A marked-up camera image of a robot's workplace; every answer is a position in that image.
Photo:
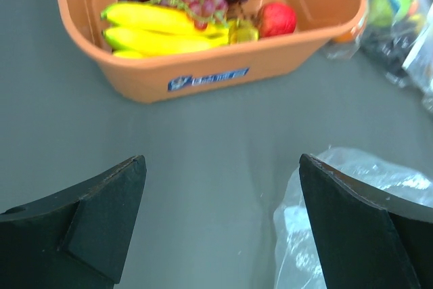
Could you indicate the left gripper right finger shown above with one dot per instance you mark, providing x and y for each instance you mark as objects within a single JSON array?
[{"x": 365, "y": 237}]

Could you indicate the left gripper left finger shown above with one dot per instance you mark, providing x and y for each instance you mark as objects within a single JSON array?
[{"x": 76, "y": 238}]

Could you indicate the blue zip top bag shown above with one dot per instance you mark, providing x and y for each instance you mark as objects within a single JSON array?
[{"x": 296, "y": 258}]

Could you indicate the yellow fake banana bunch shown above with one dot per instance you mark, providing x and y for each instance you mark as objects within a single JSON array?
[{"x": 130, "y": 30}]

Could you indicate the white zip bag with fruit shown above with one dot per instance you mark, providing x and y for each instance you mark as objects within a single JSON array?
[{"x": 418, "y": 63}]

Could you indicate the back bag with green apple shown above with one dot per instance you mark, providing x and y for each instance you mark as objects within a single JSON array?
[{"x": 385, "y": 34}]

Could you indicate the red fake tomato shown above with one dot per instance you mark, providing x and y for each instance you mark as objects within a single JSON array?
[{"x": 275, "y": 19}]

